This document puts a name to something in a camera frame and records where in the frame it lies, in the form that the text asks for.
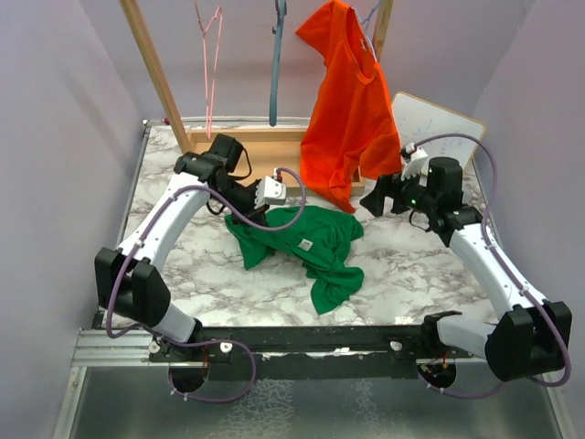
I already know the blue grey plastic hanger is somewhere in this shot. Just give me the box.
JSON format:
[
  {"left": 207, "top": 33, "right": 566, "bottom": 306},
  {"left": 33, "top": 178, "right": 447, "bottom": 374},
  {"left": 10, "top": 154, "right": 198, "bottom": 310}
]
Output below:
[{"left": 269, "top": 0, "right": 287, "bottom": 127}]

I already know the wooden clothes rack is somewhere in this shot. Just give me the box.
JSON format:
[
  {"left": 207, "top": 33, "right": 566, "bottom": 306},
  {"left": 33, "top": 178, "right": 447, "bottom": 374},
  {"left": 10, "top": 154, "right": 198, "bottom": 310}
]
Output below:
[{"left": 119, "top": 1, "right": 394, "bottom": 196}]

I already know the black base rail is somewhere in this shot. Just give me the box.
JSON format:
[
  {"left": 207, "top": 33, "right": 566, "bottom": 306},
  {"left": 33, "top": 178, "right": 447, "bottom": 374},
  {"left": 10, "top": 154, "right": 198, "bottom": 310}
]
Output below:
[{"left": 148, "top": 325, "right": 474, "bottom": 381}]

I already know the clear plastic cup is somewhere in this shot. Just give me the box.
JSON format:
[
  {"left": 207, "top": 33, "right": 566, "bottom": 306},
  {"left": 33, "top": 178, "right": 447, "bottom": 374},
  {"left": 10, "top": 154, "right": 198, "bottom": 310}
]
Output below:
[{"left": 462, "top": 186, "right": 473, "bottom": 204}]

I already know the aluminium frame rail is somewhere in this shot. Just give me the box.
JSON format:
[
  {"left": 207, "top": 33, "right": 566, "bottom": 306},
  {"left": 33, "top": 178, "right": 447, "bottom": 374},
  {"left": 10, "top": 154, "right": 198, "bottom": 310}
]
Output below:
[{"left": 71, "top": 327, "right": 165, "bottom": 368}]

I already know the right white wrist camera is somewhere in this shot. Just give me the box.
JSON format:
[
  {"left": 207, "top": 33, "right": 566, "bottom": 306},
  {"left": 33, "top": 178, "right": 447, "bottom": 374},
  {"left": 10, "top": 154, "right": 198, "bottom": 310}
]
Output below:
[{"left": 400, "top": 143, "right": 428, "bottom": 180}]

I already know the small whiteboard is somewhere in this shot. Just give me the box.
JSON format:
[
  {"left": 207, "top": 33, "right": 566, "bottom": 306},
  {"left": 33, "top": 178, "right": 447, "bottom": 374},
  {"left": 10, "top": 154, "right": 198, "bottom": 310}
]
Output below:
[{"left": 392, "top": 91, "right": 486, "bottom": 170}]

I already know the orange t shirt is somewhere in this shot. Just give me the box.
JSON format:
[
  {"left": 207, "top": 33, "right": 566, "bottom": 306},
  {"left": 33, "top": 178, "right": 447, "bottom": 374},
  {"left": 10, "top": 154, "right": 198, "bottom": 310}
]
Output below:
[{"left": 296, "top": 1, "right": 401, "bottom": 213}]

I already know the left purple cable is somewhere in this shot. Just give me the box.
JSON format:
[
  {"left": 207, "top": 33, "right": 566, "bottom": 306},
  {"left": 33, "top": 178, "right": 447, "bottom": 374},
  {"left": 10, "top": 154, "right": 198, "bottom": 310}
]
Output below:
[{"left": 105, "top": 166, "right": 307, "bottom": 404}]

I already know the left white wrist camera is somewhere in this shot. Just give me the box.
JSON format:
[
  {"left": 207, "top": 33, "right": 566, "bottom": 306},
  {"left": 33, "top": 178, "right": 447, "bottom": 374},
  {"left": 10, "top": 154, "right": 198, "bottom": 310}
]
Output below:
[{"left": 255, "top": 176, "right": 287, "bottom": 209}]

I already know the pink wire hanger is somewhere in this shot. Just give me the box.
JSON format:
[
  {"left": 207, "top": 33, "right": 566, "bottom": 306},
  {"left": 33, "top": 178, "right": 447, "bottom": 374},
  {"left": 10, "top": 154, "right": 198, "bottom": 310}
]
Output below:
[{"left": 194, "top": 1, "right": 223, "bottom": 140}]

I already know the lilac hanger under orange shirt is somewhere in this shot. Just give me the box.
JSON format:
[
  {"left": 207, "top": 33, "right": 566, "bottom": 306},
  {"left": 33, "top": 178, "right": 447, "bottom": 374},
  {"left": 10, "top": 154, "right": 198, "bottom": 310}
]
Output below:
[{"left": 359, "top": 0, "right": 388, "bottom": 61}]

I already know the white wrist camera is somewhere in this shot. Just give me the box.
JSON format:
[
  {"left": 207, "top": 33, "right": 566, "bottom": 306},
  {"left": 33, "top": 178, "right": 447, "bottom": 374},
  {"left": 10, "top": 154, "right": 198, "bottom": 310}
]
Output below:
[
  {"left": 400, "top": 143, "right": 428, "bottom": 180},
  {"left": 255, "top": 176, "right": 287, "bottom": 209}
]

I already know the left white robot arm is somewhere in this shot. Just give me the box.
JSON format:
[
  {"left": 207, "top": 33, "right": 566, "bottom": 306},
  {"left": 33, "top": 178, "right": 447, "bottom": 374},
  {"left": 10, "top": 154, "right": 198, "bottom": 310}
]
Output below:
[{"left": 94, "top": 134, "right": 266, "bottom": 361}]

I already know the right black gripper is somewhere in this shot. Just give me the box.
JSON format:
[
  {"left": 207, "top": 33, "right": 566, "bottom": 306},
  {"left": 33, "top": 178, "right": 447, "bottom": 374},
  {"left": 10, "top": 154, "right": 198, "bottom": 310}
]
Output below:
[{"left": 361, "top": 165, "right": 439, "bottom": 217}]

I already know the green t shirt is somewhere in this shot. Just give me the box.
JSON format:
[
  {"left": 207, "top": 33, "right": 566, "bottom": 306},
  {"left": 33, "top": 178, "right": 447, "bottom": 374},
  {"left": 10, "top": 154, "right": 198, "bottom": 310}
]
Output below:
[{"left": 225, "top": 206, "right": 365, "bottom": 315}]

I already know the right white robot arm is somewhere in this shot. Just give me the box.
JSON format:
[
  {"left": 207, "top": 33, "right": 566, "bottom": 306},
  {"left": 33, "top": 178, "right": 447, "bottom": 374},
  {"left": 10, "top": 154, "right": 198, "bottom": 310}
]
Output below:
[{"left": 360, "top": 157, "right": 572, "bottom": 381}]

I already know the purple cable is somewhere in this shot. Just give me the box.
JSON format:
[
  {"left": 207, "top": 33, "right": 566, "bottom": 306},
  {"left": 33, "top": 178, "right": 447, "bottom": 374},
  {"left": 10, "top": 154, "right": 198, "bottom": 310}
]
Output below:
[
  {"left": 105, "top": 166, "right": 307, "bottom": 404},
  {"left": 406, "top": 133, "right": 572, "bottom": 398}
]

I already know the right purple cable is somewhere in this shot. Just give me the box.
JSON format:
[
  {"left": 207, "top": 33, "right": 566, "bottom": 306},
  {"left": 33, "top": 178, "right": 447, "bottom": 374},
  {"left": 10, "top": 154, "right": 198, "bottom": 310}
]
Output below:
[{"left": 406, "top": 133, "right": 572, "bottom": 398}]

